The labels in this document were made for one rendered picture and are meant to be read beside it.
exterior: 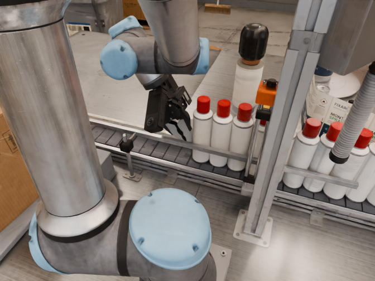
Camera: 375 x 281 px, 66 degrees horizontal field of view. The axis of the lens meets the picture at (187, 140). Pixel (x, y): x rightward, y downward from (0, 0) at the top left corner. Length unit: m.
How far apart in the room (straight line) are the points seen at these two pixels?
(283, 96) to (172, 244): 0.28
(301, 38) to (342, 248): 0.54
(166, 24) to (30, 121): 0.20
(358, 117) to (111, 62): 0.46
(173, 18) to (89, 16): 2.44
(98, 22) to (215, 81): 1.73
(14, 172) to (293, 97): 0.63
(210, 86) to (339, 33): 0.79
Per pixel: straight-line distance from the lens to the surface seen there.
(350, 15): 0.43
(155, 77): 0.72
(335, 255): 0.80
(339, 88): 1.28
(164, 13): 0.37
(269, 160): 0.56
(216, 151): 0.75
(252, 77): 0.93
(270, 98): 0.56
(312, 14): 0.44
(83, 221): 0.42
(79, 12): 2.82
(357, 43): 0.43
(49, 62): 0.31
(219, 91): 1.14
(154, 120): 0.70
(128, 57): 0.59
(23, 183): 0.82
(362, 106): 0.55
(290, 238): 0.79
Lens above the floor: 1.48
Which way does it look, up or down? 41 degrees down
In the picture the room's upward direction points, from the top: straight up
